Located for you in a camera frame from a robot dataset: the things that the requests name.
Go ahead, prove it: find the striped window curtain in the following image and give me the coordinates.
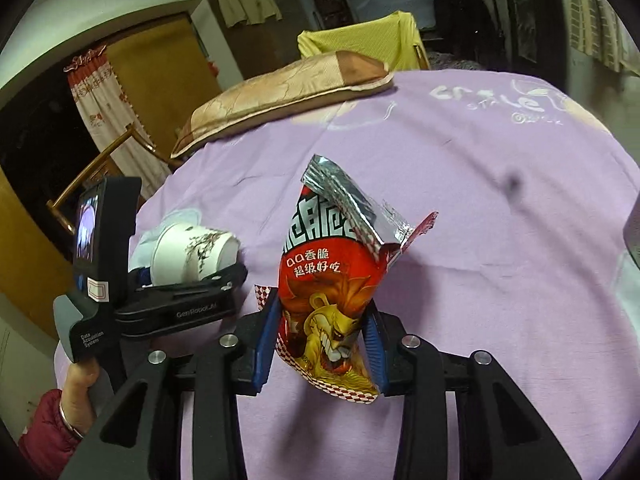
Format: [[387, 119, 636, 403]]
[[568, 0, 639, 76]]

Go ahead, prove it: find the wooden armchair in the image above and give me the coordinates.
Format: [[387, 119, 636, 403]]
[[47, 122, 182, 235]]

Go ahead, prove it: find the yellow cloth covered chair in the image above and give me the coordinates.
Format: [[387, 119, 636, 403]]
[[297, 11, 431, 72]]

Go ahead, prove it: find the tan brown pillow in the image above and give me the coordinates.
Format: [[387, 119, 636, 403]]
[[171, 50, 394, 159]]

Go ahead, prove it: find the maroon sleeve forearm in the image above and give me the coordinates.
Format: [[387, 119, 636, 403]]
[[18, 389, 84, 479]]

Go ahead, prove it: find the dark wooden wardrobe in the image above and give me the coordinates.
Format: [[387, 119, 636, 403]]
[[207, 0, 308, 79]]

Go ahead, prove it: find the red white floral curtain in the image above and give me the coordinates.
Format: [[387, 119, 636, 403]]
[[64, 44, 170, 200]]

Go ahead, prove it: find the red snack bag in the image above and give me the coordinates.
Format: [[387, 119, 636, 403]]
[[276, 155, 437, 404]]

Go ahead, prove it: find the person's left hand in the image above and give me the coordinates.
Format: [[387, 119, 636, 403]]
[[60, 358, 100, 436]]

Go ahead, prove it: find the white paper cup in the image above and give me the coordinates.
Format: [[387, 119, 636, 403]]
[[150, 222, 240, 286]]

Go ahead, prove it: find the silver metal bottle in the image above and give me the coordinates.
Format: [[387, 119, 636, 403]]
[[623, 202, 640, 268]]

